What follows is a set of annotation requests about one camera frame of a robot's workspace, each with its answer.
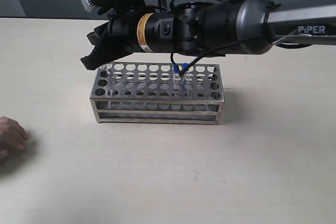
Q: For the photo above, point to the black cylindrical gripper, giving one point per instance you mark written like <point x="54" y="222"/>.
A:
<point x="118" y="38"/>

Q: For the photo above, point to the blue capped tube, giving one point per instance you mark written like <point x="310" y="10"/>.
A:
<point x="105" y="70"/>
<point x="176" y="81"/>
<point x="187" y="83"/>

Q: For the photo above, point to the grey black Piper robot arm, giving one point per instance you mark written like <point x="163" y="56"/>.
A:
<point x="245" y="27"/>

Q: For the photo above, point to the stainless steel test tube rack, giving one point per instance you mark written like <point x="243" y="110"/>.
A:
<point x="140" y="92"/>

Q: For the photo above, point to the person's bare hand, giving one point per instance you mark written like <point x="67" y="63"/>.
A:
<point x="13" y="135"/>

